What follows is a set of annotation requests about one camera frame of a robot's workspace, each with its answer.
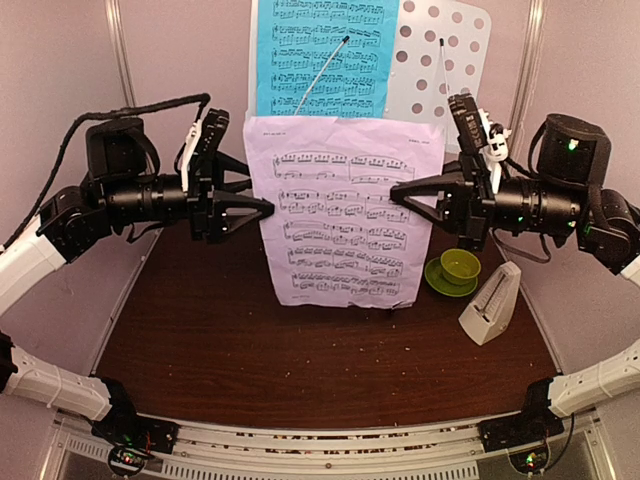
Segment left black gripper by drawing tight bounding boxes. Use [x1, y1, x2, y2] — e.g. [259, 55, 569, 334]
[102, 149, 274, 243]

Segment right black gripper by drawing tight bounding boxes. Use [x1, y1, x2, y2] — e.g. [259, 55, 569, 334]
[390, 150, 584, 253]

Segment lilac sheet music page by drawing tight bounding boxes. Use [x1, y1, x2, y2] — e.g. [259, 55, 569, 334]
[243, 116, 445, 310]

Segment white perforated music stand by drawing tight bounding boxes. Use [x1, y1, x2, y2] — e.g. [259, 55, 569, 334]
[247, 1, 491, 153]

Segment blue sheet music page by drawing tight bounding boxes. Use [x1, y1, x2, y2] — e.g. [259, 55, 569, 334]
[255, 0, 399, 118]

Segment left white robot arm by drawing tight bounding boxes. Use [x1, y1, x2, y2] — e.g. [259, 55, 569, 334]
[1, 93, 274, 449]

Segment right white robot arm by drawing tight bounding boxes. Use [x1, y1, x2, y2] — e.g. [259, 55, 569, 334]
[390, 110, 639, 452]

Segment green bowl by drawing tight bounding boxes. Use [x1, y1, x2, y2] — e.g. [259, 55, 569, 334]
[440, 249, 482, 285]

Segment green saucer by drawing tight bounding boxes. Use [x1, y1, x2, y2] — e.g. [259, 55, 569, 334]
[424, 258, 479, 298]

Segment white metronome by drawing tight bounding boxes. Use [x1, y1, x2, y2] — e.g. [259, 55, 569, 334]
[459, 261, 521, 346]

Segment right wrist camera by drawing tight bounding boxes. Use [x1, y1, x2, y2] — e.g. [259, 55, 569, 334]
[447, 93, 514, 194]

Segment right aluminium frame post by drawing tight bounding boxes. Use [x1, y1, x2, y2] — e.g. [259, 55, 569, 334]
[479, 1, 547, 129]

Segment aluminium frame post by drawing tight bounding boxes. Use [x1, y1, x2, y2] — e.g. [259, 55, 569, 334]
[479, 1, 547, 129]
[103, 0, 169, 236]

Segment left aluminium frame post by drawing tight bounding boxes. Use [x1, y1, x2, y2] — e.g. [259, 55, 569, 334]
[103, 0, 169, 236]

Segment front aluminium rail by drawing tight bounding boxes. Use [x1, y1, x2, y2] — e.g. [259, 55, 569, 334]
[49, 392, 601, 480]

